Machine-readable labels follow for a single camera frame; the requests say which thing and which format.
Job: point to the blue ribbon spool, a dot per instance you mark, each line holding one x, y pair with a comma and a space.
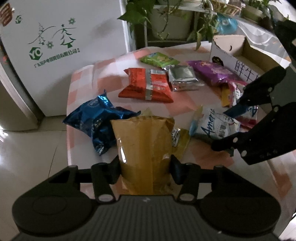
226, 24

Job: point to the white refrigerator with tree print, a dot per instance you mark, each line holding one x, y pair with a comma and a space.
42, 44

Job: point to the green ceramic plant pot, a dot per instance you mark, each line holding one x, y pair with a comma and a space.
252, 14

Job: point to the lower white plant pot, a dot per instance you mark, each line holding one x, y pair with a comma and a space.
177, 28

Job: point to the white metal plant rack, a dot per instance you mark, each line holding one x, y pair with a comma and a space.
203, 25

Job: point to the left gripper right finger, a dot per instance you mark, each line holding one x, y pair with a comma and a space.
188, 175

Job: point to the white blue America snack bag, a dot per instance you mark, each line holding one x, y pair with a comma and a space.
208, 124

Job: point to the purple snack bag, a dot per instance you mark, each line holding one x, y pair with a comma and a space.
214, 73

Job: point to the green cracker bag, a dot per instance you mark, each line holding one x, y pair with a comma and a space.
159, 60

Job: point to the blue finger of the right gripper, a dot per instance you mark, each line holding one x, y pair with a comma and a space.
259, 91
231, 143

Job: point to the silver foil snack bag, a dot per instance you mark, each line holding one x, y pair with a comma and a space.
183, 78

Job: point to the wicker basket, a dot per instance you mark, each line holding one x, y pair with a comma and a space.
226, 8

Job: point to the blue foil snack bag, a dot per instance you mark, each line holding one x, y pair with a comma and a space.
94, 119

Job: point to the white printed cardboard box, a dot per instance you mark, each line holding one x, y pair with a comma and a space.
235, 53

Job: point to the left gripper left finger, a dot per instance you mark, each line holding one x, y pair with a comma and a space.
102, 175

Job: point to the green pothos plant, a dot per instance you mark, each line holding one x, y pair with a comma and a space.
136, 16

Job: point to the pink checkered tablecloth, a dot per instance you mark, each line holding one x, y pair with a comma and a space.
109, 76

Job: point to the large yellow snack bag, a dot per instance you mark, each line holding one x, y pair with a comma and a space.
144, 146

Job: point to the small yellow snack packet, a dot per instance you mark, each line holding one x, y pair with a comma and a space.
180, 140

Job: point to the red snack bag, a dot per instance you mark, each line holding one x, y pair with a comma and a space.
147, 84

